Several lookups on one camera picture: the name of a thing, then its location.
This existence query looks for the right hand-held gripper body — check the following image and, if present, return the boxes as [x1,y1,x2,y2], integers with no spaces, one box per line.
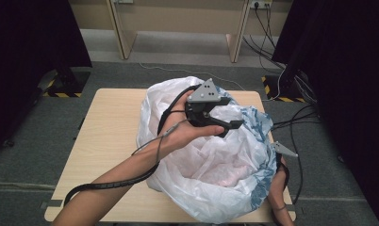
[270,140,299,168]

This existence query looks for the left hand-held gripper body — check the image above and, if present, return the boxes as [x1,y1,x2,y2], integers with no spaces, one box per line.
[184,77,222,128]

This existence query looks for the white plastic bag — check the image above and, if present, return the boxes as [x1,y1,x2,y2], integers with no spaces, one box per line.
[135,75,278,225]

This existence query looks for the pink plastic mesh basket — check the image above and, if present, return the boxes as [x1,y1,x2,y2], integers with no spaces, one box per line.
[174,147,261,190]

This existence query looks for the person's right hand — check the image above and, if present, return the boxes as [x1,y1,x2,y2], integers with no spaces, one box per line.
[267,155,289,211]

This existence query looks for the person's left hand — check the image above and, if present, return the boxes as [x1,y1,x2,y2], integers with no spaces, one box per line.
[157,89,225,160]

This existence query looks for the black stand base hazard tape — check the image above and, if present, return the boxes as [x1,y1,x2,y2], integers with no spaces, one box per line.
[36,69,91,99]
[260,74,307,104]

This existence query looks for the beige wooden desk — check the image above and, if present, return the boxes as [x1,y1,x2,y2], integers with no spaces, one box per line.
[68,0,295,64]

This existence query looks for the black curtain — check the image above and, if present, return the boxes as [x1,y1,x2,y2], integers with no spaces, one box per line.
[272,0,379,226]
[0,0,93,153]

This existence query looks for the long black floor cable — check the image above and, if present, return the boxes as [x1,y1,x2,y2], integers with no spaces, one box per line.
[288,105,305,205]

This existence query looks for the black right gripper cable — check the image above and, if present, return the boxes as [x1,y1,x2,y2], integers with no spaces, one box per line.
[281,162,290,191]

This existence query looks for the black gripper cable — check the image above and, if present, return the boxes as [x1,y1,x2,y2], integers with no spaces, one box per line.
[281,162,290,191]
[62,83,202,207]

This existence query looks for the black floor cable bundle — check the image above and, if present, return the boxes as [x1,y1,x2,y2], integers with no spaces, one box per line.
[268,103,321,132]

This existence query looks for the thin grey cable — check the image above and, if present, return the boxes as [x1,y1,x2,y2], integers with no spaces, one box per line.
[130,118,190,163]

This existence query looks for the black cables from socket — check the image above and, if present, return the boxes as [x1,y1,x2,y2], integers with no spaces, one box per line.
[241,2,287,71]

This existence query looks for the white wall power socket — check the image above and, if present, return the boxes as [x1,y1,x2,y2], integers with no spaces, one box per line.
[249,0,273,9]

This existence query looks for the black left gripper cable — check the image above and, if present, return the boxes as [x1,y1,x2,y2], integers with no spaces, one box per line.
[62,83,202,207]

